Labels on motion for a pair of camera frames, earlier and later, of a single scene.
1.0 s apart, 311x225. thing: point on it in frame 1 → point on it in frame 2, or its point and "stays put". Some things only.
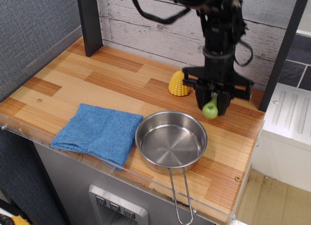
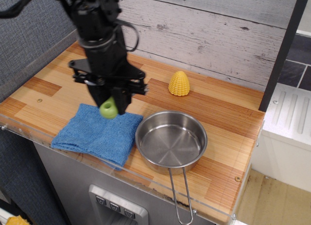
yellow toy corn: (176, 86) stays put
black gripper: (218, 72) → (107, 64)
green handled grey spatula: (210, 110) → (108, 109)
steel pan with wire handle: (171, 142) stays put
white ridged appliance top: (288, 113) stays put
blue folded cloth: (109, 135) stays put
